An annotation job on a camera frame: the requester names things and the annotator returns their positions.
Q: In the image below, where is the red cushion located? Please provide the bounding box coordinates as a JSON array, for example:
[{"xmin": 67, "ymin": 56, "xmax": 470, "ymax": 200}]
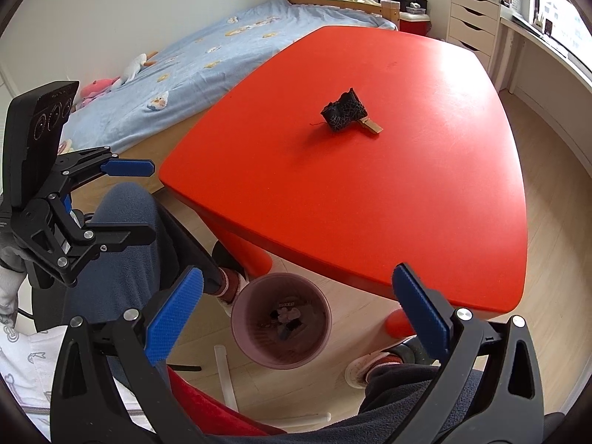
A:
[{"xmin": 166, "ymin": 365, "xmax": 287, "ymax": 438}]

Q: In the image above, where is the white duck plush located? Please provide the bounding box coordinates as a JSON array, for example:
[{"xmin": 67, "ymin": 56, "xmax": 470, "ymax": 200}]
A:
[{"xmin": 113, "ymin": 52, "xmax": 158, "ymax": 86}]

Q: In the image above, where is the black framed window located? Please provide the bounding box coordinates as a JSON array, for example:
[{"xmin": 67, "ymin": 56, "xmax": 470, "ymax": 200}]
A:
[{"xmin": 432, "ymin": 0, "xmax": 592, "ymax": 56}]

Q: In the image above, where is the person's right leg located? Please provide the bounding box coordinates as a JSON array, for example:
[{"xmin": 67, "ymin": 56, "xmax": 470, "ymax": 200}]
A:
[{"xmin": 358, "ymin": 363, "xmax": 482, "ymax": 444}]

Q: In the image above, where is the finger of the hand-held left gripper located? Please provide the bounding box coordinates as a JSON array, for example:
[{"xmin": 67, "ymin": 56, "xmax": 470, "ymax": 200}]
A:
[
  {"xmin": 44, "ymin": 147, "xmax": 157, "ymax": 200},
  {"xmin": 52, "ymin": 223, "xmax": 157, "ymax": 287}
]

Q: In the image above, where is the white desk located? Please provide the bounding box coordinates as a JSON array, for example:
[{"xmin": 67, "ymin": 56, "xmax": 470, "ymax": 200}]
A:
[{"xmin": 499, "ymin": 14, "xmax": 592, "ymax": 167}]

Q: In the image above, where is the bed with blue sheet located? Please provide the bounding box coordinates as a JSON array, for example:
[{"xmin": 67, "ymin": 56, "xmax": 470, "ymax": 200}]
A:
[{"xmin": 69, "ymin": 0, "xmax": 399, "ymax": 153}]

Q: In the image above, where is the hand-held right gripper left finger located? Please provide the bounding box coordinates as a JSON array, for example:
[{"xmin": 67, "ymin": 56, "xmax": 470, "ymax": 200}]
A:
[{"xmin": 50, "ymin": 266, "xmax": 213, "ymax": 444}]

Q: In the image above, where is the red cooler box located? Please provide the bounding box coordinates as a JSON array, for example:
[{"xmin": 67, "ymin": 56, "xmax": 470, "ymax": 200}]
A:
[{"xmin": 398, "ymin": 9, "xmax": 431, "ymax": 37}]

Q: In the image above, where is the person's left forearm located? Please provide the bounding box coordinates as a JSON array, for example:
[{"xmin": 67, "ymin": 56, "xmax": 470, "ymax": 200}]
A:
[{"xmin": 0, "ymin": 236, "xmax": 28, "ymax": 329}]

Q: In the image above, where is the person's left leg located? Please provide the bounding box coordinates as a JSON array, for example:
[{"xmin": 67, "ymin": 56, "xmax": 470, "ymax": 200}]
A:
[{"xmin": 60, "ymin": 182, "xmax": 223, "ymax": 334}]

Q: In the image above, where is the black patterned box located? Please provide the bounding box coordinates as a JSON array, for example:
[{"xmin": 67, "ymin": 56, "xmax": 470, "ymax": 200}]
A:
[{"xmin": 321, "ymin": 88, "xmax": 367, "ymax": 132}]

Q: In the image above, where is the person's leg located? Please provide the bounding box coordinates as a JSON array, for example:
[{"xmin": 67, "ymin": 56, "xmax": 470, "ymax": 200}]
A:
[
  {"xmin": 60, "ymin": 182, "xmax": 223, "ymax": 334},
  {"xmin": 358, "ymin": 363, "xmax": 482, "ymax": 444}
]

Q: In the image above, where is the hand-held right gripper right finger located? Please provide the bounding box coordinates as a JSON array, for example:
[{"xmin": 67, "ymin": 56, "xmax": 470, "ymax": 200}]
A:
[{"xmin": 391, "ymin": 263, "xmax": 556, "ymax": 444}]

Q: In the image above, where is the person's right shoe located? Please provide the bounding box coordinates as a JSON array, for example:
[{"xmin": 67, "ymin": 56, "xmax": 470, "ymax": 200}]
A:
[{"xmin": 344, "ymin": 351, "xmax": 403, "ymax": 389}]

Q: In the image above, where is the black chair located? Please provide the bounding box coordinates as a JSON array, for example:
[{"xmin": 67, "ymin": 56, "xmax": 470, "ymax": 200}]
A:
[{"xmin": 152, "ymin": 201, "xmax": 223, "ymax": 283}]

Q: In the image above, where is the white drawer unit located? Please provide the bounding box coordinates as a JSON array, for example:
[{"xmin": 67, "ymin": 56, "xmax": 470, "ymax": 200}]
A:
[{"xmin": 446, "ymin": 0, "xmax": 502, "ymax": 72}]

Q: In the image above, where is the person's left shoe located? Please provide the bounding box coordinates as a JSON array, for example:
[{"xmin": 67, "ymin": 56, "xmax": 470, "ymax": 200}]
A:
[{"xmin": 213, "ymin": 266, "xmax": 250, "ymax": 317}]

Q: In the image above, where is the pink plush toy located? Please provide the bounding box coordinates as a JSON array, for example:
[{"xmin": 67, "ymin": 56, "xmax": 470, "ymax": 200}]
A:
[{"xmin": 76, "ymin": 78, "xmax": 116, "ymax": 111}]

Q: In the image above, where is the pink waste bin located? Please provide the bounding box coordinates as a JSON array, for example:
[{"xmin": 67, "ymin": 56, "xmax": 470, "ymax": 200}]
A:
[{"xmin": 230, "ymin": 274, "xmax": 333, "ymax": 371}]

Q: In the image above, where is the person's shoe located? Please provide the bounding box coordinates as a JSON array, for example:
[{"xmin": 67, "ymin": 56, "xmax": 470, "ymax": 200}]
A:
[
  {"xmin": 344, "ymin": 351, "xmax": 403, "ymax": 389},
  {"xmin": 213, "ymin": 266, "xmax": 250, "ymax": 317}
]

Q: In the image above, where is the white patterned clothing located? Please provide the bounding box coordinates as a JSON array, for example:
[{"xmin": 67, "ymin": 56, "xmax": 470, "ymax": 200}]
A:
[{"xmin": 0, "ymin": 324, "xmax": 153, "ymax": 444}]

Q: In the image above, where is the red table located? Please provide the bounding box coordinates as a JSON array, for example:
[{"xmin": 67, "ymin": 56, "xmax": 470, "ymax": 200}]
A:
[{"xmin": 158, "ymin": 25, "xmax": 529, "ymax": 340}]

